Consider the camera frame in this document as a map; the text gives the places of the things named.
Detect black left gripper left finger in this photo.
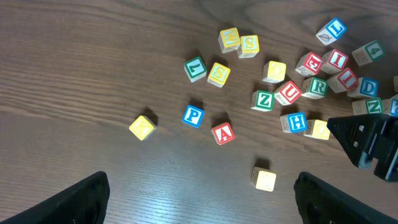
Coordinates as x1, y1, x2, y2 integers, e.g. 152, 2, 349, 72
1, 171, 110, 224

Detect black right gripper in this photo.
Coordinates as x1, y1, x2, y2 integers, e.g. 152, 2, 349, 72
327, 114, 397, 182

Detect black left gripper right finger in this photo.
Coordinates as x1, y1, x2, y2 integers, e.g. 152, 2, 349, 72
294, 172, 397, 224

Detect yellow O block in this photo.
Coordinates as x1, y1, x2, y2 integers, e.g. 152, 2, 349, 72
303, 119, 330, 140

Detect yellow C block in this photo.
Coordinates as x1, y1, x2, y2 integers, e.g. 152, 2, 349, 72
251, 167, 277, 192

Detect green R block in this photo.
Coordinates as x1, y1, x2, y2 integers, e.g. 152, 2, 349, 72
301, 77, 328, 100

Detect green N block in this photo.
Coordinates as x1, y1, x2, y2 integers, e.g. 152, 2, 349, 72
352, 98, 383, 115

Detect blue 2 block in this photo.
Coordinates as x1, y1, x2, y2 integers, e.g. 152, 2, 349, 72
382, 95, 398, 116

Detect blue D block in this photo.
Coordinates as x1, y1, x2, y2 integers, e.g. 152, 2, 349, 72
347, 77, 379, 99

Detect red I block front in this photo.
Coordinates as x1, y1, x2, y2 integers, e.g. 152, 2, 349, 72
327, 68, 358, 93

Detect red i block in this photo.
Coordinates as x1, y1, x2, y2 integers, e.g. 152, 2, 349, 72
327, 68, 358, 93
321, 49, 348, 75

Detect blue H block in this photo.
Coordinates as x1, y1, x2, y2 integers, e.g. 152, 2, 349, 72
280, 112, 308, 133

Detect green B block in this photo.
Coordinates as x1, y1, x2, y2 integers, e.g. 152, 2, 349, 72
393, 76, 398, 93

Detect red I block back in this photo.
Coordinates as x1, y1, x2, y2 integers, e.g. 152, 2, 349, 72
321, 49, 348, 75

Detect green 4 block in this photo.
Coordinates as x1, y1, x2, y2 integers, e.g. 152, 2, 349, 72
351, 40, 386, 66

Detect red U block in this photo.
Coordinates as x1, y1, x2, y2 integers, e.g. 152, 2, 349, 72
274, 81, 302, 106

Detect red E block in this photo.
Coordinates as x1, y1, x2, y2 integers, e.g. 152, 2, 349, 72
295, 52, 325, 78

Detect yellow K block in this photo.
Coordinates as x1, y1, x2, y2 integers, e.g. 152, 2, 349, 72
129, 115, 157, 141

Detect green Z block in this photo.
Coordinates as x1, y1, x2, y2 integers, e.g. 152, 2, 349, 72
251, 90, 274, 112

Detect yellow Q block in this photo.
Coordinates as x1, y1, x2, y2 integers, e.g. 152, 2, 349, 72
262, 61, 286, 83

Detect blue L block back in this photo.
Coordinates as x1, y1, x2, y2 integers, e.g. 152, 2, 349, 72
315, 17, 347, 45

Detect red A block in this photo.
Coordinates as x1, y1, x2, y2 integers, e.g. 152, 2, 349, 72
211, 123, 235, 145

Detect blue P block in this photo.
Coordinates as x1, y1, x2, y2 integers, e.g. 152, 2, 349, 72
182, 105, 205, 128

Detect yellow S block back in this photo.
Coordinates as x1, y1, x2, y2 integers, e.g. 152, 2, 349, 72
238, 35, 260, 58

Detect yellow s block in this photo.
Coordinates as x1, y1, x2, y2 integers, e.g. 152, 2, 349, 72
238, 35, 260, 58
207, 62, 231, 88

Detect yellow W block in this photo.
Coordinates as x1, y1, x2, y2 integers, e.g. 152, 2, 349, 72
218, 27, 241, 54

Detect green 7 block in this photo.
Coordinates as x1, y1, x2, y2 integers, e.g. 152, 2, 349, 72
184, 57, 207, 83

